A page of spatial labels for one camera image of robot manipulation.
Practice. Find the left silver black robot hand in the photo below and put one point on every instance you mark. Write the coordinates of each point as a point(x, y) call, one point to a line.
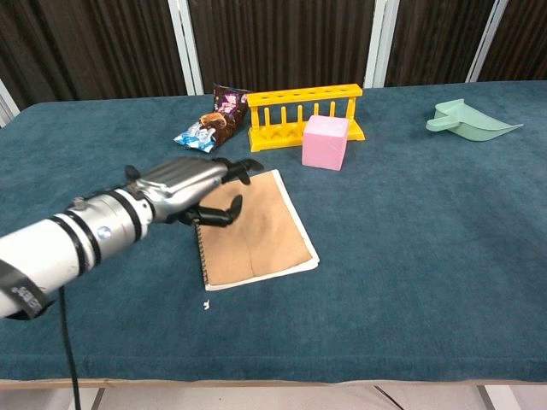
point(184, 181)

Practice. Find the white spiral notebook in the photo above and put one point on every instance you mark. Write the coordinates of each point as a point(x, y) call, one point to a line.
point(260, 230)

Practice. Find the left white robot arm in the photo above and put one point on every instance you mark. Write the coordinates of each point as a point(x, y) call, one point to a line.
point(64, 247)

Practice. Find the dark chocolate snack bag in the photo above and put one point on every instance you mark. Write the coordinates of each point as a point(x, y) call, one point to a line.
point(222, 119)

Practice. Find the yellow test tube rack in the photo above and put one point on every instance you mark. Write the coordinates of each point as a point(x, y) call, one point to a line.
point(273, 134)

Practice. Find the pink cube box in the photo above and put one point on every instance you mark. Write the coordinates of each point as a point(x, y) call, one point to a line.
point(325, 145)

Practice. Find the blue table cloth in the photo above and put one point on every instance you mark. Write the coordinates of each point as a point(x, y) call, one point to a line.
point(384, 256)

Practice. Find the mint green dustpan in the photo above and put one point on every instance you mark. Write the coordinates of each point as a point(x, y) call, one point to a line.
point(474, 126)

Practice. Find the white partition post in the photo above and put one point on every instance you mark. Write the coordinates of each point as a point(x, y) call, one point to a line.
point(186, 47)
point(381, 42)
point(489, 38)
point(8, 104)

